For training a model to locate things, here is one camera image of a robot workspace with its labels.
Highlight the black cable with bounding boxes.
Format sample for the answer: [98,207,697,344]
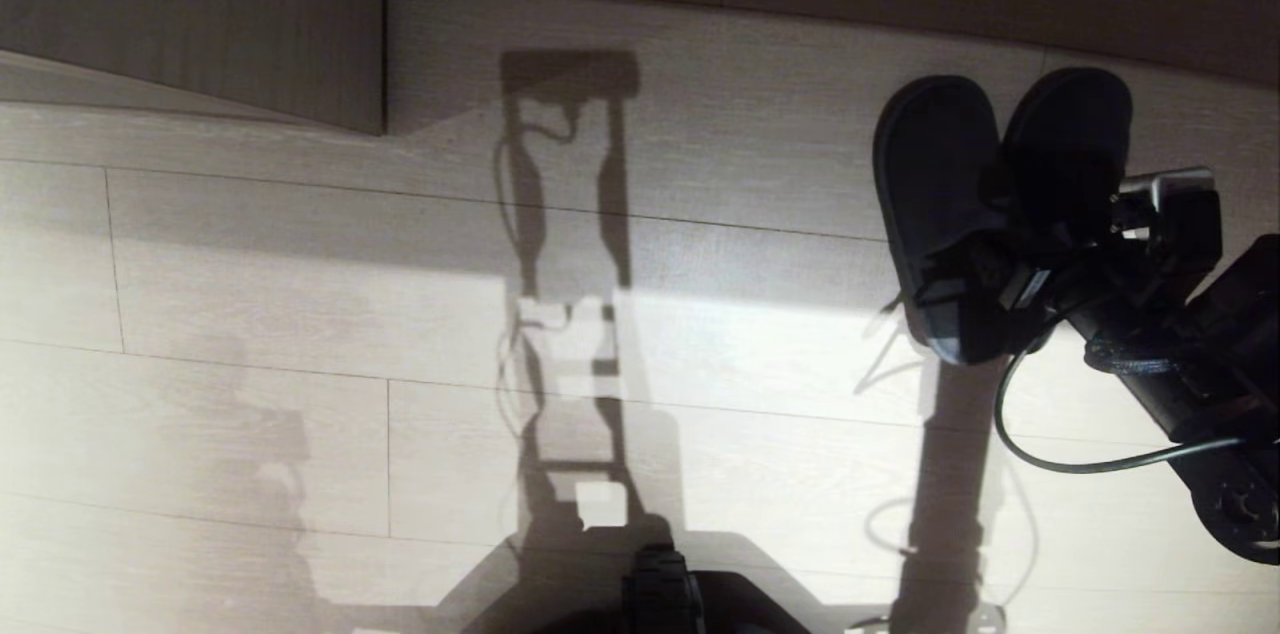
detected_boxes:
[994,334,1251,475]

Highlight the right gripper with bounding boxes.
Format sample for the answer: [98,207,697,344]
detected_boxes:
[972,232,1113,361]

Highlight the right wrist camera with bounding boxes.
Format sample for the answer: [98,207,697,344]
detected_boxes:
[1108,167,1224,307]

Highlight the dark slipper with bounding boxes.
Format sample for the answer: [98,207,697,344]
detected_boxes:
[1002,66,1135,250]
[872,74,1007,367]

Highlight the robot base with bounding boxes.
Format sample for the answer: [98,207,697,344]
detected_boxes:
[530,544,813,634]

